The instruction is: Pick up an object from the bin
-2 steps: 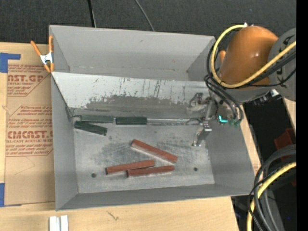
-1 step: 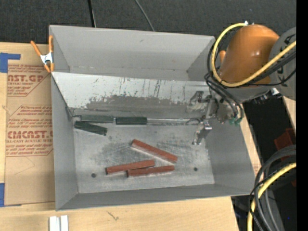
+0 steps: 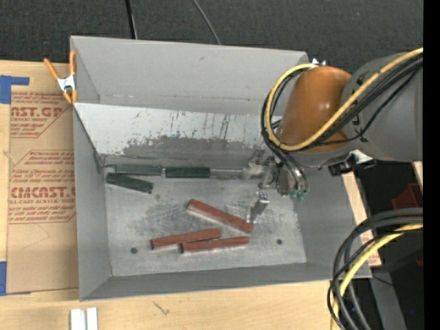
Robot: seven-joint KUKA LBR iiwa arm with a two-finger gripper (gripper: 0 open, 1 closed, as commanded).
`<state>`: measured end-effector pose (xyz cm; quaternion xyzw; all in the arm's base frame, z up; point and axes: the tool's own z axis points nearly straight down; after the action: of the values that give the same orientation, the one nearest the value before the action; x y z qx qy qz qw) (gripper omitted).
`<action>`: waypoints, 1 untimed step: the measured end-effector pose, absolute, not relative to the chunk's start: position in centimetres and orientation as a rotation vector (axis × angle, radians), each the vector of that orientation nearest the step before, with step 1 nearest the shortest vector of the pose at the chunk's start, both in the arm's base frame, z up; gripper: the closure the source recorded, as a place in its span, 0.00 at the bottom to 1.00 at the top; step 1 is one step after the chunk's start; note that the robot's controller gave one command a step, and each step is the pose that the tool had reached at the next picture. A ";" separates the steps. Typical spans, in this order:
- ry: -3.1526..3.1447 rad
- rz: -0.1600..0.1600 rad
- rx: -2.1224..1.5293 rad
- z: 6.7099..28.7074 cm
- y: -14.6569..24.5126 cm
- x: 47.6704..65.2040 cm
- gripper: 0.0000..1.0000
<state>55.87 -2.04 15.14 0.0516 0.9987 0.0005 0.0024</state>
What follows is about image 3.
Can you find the brown cardboard board red print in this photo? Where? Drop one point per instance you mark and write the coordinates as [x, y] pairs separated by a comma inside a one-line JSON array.
[[41, 225]]

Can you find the black cylinder on white bracket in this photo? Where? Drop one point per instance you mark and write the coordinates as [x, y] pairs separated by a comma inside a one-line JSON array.
[[347, 166]]

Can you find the grey metal bin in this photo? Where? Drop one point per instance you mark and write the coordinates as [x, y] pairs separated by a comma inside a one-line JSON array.
[[192, 81]]

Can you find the dark green flat block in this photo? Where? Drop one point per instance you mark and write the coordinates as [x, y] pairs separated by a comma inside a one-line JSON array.
[[187, 172], [130, 183], [139, 170]]

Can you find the red-brown flat block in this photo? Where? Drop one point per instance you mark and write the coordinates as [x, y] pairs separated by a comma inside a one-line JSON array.
[[185, 238], [220, 215], [214, 243]]

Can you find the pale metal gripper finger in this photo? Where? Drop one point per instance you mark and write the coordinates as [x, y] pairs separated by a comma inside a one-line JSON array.
[[256, 212]]

